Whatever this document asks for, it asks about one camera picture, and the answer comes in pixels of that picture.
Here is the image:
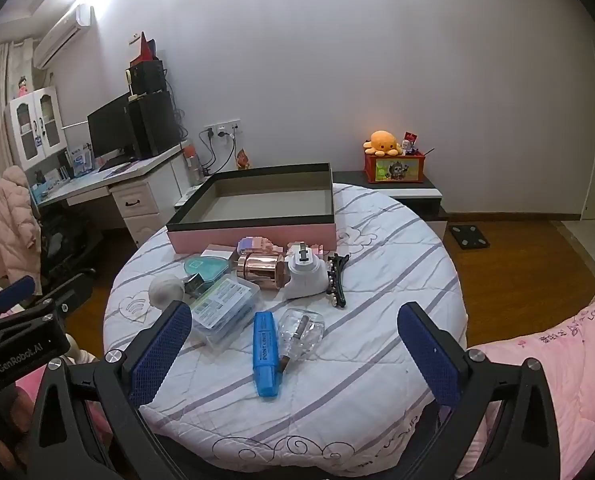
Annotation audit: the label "white glass-door cabinet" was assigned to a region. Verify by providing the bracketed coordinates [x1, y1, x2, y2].
[5, 86, 68, 171]

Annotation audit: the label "pink down jacket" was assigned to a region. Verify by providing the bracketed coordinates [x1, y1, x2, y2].
[0, 166, 42, 286]

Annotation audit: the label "blue white packets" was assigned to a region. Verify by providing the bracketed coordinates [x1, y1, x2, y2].
[68, 145, 93, 178]

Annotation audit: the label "small white box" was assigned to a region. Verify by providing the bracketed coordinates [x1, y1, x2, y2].
[201, 246, 241, 261]

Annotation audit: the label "pastel building block toy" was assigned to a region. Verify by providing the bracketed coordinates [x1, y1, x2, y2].
[236, 236, 324, 261]

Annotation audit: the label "black power cable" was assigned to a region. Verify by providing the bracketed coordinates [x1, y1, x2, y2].
[200, 130, 238, 176]

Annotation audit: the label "black hair clip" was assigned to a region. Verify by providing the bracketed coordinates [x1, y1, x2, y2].
[326, 254, 351, 308]

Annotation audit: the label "black office chair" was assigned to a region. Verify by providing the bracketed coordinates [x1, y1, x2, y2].
[30, 205, 103, 281]

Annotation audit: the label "clear plastic card box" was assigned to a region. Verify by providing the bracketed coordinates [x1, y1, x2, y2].
[188, 277, 262, 348]

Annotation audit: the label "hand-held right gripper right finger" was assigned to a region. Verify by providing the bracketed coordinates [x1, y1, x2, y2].
[397, 301, 577, 480]

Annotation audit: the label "white wall outlet strip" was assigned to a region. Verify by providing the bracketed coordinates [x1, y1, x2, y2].
[205, 120, 242, 138]

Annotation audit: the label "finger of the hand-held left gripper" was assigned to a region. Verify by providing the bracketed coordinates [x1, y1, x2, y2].
[0, 275, 36, 322]
[38, 272, 96, 318]

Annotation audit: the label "pink blanket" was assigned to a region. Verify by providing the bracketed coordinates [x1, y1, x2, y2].
[465, 295, 595, 480]

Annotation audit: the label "white desk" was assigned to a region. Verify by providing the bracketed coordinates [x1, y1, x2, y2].
[30, 142, 191, 246]

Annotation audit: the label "white drawer unit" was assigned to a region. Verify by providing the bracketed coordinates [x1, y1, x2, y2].
[110, 180, 166, 246]

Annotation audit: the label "blue highlighter pen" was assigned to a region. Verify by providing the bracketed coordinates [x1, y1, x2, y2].
[254, 311, 282, 398]

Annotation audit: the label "white bed post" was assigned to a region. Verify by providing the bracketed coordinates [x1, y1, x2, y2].
[62, 345, 98, 366]

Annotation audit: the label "bottle with orange cap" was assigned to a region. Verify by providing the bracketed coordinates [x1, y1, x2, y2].
[186, 144, 202, 186]

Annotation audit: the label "black white low cabinet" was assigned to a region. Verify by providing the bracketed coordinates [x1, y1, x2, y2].
[332, 170, 448, 221]

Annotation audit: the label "teal teardrop plastic case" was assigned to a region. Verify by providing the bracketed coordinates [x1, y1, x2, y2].
[182, 256, 231, 291]

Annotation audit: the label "white ribbed dome object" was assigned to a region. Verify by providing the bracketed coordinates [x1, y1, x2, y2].
[149, 276, 186, 309]

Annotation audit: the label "black computer tower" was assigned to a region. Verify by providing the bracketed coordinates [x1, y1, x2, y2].
[128, 91, 181, 158]

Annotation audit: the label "orange octopus plush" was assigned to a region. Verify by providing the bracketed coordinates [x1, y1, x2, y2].
[362, 131, 403, 156]

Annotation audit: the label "black computer monitor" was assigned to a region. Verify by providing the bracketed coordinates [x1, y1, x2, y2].
[86, 92, 138, 161]

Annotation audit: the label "rose gold metal canister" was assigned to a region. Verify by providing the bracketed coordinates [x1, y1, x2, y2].
[236, 252, 286, 291]

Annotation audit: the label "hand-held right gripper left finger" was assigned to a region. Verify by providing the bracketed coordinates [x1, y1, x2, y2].
[28, 300, 193, 480]

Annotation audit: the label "white air conditioner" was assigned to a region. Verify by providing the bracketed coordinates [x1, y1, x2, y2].
[32, 4, 92, 70]

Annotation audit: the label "red cartoon storage box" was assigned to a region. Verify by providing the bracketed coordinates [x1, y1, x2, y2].
[364, 152, 425, 184]

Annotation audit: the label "pink storage box black rim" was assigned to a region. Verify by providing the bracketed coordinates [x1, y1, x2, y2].
[166, 162, 338, 256]

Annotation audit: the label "black bathroom scale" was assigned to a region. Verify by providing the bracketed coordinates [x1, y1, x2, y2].
[448, 224, 491, 251]

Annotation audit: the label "red paper bag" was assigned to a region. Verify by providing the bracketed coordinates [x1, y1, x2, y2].
[138, 31, 159, 63]

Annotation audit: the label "white plug adapter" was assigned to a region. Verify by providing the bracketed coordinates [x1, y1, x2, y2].
[282, 242, 329, 300]

